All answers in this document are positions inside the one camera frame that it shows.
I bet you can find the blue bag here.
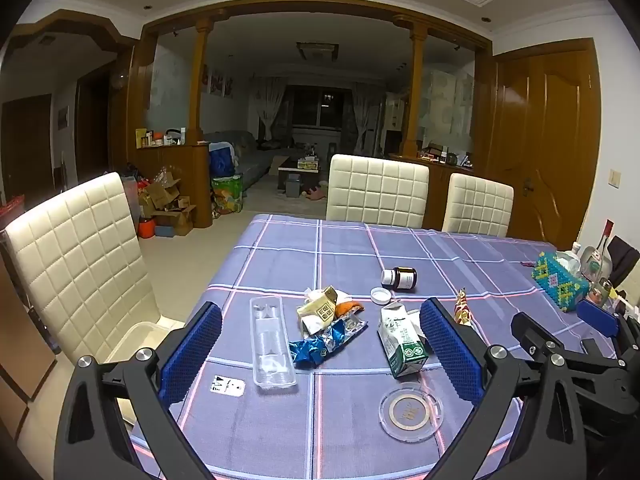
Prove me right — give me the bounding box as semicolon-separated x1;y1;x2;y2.
209;142;236;178

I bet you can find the grey sofa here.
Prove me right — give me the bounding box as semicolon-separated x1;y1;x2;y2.
202;130;306;193

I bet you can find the cream yellow paper carton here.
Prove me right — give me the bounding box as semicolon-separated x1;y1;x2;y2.
296;286;341;322

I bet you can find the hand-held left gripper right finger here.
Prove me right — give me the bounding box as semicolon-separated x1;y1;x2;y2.
419;297;601;480

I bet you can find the dark wooden door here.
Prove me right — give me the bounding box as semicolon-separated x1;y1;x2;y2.
0;94;53;201

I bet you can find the pile of cardboard boxes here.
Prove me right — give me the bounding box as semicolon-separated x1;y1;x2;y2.
137;170;197;237

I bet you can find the colourful printed bag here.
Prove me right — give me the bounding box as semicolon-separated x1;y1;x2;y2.
211;175;244;216

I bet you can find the teal beaded tissue box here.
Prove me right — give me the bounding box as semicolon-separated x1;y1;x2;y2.
531;250;591;313

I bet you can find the small white tag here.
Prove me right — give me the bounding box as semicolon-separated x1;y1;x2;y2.
209;375;246;397

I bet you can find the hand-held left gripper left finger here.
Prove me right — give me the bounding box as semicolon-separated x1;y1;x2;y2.
54;301;223;480

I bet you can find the cream quilted dining chair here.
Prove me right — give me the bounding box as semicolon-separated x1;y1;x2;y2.
4;172;186;421
442;172;515;237
326;153;430;229

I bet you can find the window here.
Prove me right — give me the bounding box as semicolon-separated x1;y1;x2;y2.
292;87;348;131

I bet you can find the wooden partition cabinet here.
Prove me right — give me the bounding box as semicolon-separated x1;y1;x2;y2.
135;142;213;228
389;152;476;217

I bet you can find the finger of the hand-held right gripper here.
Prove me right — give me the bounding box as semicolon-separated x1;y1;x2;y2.
510;311;621;376
575;300;640;361

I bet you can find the row of bottles and boxes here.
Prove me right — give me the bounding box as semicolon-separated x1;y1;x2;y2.
135;127;187;149

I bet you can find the small glass jar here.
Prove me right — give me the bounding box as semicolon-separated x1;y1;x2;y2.
587;280;613;306

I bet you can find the coffee table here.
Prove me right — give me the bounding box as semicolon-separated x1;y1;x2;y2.
277;155;323;196

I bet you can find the giraffe print wrapper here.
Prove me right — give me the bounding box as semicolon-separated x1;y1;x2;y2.
452;286;476;329

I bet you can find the brown medicine bottle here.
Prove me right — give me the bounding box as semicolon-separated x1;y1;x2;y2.
381;267;418;291

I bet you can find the blue foil wrapper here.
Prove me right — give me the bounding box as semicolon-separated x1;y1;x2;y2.
289;320;361;370

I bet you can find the square ceiling lamp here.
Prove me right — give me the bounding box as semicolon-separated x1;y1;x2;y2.
296;41;339;63

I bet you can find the blue plaid tablecloth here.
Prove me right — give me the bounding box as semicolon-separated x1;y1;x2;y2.
127;213;640;480

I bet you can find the glass bottle with red cap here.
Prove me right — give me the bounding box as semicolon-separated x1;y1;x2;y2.
580;220;615;282

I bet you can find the black pouch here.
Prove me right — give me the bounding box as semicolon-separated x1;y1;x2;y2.
612;236;640;291

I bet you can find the patterned curtain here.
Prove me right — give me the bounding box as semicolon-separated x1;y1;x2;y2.
250;76;286;138
350;82;381;153

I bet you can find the silver blister pack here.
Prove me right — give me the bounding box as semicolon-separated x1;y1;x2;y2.
330;312;368;346

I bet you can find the green white milk carton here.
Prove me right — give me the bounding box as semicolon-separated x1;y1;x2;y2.
380;302;430;379

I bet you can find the clear plastic tray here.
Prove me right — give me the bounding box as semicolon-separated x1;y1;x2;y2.
249;296;298;391

